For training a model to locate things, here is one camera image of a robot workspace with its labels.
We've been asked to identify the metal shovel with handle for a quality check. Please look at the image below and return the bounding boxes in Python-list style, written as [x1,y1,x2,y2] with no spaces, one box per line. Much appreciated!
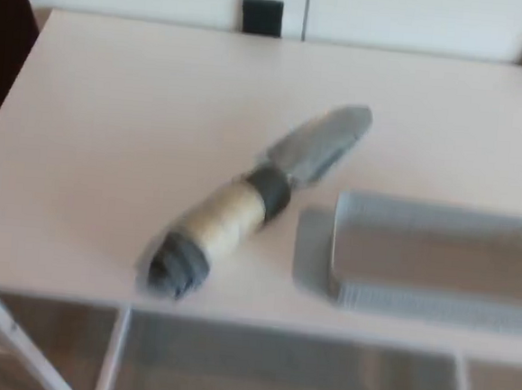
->
[133,87,376,315]

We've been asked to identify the dark brown wooden cabinet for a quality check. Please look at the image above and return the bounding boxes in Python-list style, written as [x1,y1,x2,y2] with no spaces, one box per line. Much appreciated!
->
[0,0,43,110]

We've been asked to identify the grey perforated plastic basket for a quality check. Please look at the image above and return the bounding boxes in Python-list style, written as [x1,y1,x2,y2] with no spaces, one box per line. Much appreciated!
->
[323,189,522,337]

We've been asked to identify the white cabinet fronts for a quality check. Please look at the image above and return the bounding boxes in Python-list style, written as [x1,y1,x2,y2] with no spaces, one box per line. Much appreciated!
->
[11,0,522,67]

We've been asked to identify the white desk with metal frame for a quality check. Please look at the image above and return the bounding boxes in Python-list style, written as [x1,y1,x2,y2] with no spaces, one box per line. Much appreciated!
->
[0,2,522,390]

